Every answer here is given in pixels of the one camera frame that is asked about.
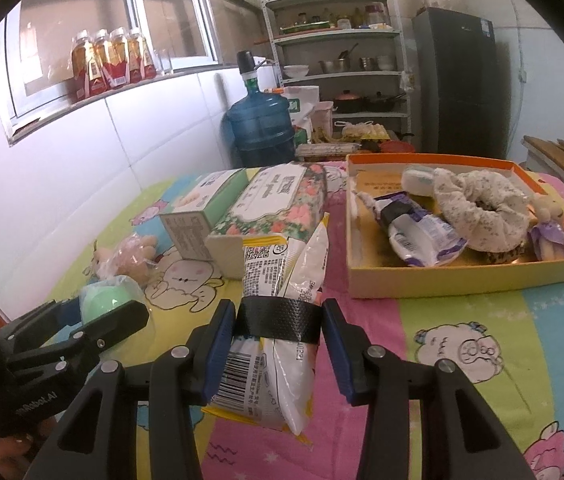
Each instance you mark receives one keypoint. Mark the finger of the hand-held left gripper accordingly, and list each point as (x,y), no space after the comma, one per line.
(117,322)
(37,317)

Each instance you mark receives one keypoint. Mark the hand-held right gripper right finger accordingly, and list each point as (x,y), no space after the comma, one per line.
(337,360)

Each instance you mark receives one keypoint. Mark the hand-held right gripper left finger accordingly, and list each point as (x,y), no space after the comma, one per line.
(218,352)

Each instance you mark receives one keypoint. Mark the light green soft ball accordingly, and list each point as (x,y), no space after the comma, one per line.
(104,297)

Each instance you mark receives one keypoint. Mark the yellow white packet black band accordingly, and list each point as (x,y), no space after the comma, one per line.
(262,270)

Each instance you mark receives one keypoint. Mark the orange rimmed cardboard box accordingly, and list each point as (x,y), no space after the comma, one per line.
(462,280)

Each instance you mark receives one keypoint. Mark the white floral fabric scrunchie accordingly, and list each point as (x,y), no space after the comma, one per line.
(487,225)

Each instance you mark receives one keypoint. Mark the cream teddy bear purple dress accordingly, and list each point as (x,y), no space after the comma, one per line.
(549,230)

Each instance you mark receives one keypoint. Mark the person's left hand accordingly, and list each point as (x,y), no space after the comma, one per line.
(7,455)

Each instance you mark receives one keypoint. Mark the pink plush in plastic bag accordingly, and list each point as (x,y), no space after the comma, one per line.
(129,255)

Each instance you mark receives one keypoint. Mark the green cardboard box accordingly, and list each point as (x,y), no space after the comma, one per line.
(187,232)

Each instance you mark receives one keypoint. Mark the purple white packet black band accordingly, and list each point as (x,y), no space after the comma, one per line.
(427,237)

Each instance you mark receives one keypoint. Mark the floral tissue box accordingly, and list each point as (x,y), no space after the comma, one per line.
(272,200)

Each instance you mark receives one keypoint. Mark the leopard print scrunchie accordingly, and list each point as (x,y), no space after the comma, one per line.
(502,258)

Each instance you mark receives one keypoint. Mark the bag of eggs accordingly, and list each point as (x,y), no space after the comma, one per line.
(362,132)

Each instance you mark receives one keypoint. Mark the blue water jug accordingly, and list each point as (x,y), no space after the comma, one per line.
(259,125)

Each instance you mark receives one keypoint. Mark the pot with red lid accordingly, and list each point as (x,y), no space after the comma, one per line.
(347,101)

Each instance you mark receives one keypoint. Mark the black wok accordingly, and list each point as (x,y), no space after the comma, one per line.
(384,102)

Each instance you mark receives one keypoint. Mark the clear drinking glass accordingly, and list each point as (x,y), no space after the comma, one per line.
(164,62)

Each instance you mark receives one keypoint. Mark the white bag green label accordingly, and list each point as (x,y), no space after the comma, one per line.
(307,95)

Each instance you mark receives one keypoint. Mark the grey metal shelf rack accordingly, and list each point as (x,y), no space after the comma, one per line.
(342,76)

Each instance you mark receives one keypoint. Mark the black water pump dispenser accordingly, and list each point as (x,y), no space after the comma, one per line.
(246,62)

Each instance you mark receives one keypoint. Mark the white bowl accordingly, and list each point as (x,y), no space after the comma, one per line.
(296,71)

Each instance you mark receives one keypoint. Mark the steel pot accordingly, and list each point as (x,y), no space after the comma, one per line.
(334,66)

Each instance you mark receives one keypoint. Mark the wooden counter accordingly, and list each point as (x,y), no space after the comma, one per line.
(547,152)

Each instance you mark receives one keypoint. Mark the dark grey refrigerator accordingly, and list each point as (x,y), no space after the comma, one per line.
(457,85)

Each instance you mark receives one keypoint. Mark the sliding window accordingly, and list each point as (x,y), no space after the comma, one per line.
(172,15)

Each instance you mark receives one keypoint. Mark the green tray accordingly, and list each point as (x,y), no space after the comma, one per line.
(307,26)

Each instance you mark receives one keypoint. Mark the jar with red lid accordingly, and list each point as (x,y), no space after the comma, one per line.
(374,14)

